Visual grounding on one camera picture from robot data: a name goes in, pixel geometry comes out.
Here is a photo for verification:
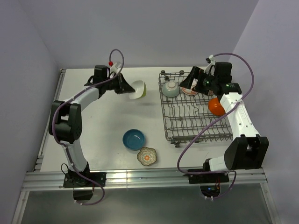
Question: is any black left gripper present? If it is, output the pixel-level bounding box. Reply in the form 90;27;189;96
104;73;135;95

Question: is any orange floral patterned bowl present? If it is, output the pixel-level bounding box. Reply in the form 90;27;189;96
181;87;198;96

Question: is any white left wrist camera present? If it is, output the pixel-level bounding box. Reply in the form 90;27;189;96
109;61;123;74

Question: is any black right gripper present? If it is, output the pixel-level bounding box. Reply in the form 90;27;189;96
179;66;218;95

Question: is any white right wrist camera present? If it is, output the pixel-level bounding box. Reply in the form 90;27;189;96
204;55;216;75

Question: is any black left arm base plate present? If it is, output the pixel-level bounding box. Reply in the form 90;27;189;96
63;172;107;188

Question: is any small flower shaped patterned dish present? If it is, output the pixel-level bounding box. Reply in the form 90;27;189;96
137;147;157;166

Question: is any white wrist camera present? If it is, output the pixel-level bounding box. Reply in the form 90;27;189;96
204;55;216;75
109;61;123;74

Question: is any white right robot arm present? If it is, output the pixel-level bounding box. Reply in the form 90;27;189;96
180;62;269;182

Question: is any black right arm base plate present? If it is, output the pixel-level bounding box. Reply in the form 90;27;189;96
184;173;229;184

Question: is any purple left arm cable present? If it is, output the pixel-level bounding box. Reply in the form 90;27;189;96
52;49;126;206

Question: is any white square bowl green outside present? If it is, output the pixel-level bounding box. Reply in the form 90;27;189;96
128;80;147;100

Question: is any pale green ceramic bowl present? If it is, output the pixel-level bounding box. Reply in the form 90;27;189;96
162;81;180;98

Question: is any white bowl orange outside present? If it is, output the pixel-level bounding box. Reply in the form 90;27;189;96
208;98;226;116

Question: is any blue ceramic bowl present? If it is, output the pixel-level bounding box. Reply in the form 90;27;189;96
122;129;145;151

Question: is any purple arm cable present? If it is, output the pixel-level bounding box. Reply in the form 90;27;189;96
177;52;255;200
52;49;126;206

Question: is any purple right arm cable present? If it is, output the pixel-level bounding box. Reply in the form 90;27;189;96
177;52;255;200

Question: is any aluminium frame rail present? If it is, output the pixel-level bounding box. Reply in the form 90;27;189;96
21;168;268;192

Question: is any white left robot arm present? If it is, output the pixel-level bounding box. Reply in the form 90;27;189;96
49;63;135;186

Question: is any grey wire dish rack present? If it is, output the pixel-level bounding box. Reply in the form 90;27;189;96
159;69;234;148

